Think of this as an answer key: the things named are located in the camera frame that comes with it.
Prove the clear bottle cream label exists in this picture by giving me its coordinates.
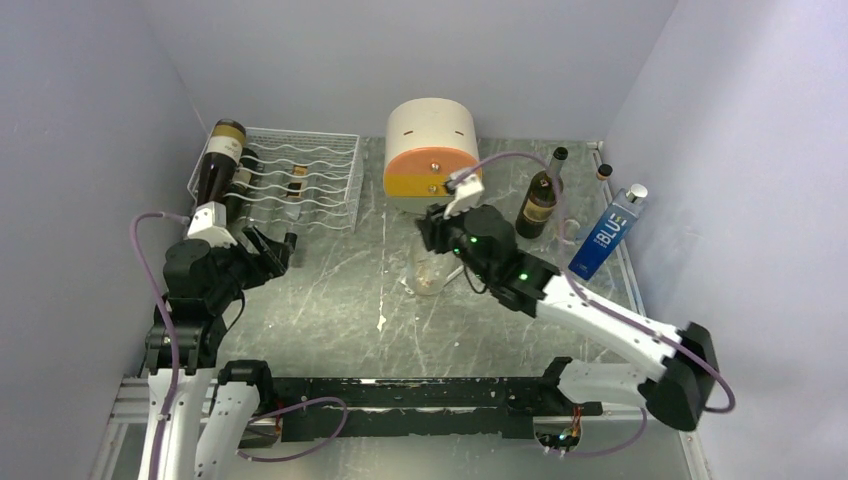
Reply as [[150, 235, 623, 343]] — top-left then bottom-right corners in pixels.
[[406, 243, 461, 296]]

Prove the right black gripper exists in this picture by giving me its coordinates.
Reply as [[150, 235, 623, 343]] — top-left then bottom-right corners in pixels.
[[416, 195, 494, 284]]

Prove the clear bottle black-gold label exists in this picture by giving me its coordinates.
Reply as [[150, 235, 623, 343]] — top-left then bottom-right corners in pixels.
[[283, 165, 310, 246]]

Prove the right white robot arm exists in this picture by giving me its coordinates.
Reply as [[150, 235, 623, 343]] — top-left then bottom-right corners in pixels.
[[415, 204, 720, 432]]

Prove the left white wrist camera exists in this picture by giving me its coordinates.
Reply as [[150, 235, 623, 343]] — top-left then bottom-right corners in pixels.
[[187, 202, 237, 248]]

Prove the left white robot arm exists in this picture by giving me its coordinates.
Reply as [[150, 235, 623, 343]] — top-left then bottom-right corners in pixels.
[[139, 227, 298, 479]]

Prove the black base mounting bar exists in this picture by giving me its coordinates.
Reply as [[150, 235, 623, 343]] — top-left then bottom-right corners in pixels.
[[240, 377, 603, 448]]

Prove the white wire wine rack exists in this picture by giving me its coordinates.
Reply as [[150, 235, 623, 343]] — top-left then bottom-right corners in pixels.
[[188, 127, 363, 234]]

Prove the dark green wine bottle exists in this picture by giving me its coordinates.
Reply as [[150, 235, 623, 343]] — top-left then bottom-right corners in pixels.
[[515, 146, 569, 239]]

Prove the dark red wine bottle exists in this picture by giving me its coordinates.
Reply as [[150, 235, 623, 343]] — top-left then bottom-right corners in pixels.
[[196, 119, 246, 206]]

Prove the dark green lower-rack bottle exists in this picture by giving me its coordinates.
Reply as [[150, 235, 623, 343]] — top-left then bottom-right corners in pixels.
[[223, 148, 263, 225]]

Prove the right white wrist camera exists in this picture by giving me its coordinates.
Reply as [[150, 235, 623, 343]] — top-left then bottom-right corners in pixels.
[[443, 168, 484, 219]]

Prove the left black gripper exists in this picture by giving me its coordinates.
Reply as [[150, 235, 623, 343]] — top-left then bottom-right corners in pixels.
[[206, 223, 293, 310]]

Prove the blue clear square bottle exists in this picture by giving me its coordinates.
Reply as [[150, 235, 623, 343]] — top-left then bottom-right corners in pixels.
[[568, 183, 648, 280]]

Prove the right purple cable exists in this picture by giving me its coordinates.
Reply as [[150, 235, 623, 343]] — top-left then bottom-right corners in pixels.
[[450, 152, 737, 458]]

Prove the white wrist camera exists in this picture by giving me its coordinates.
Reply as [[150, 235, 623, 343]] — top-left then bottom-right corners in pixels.
[[443, 168, 484, 219], [187, 202, 237, 248]]

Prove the clear glass bottle black cap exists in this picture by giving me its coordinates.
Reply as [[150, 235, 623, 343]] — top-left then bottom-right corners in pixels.
[[556, 163, 614, 246]]

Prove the cream drawer cabinet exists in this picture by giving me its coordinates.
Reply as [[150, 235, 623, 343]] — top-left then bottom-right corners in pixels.
[[383, 97, 480, 214]]

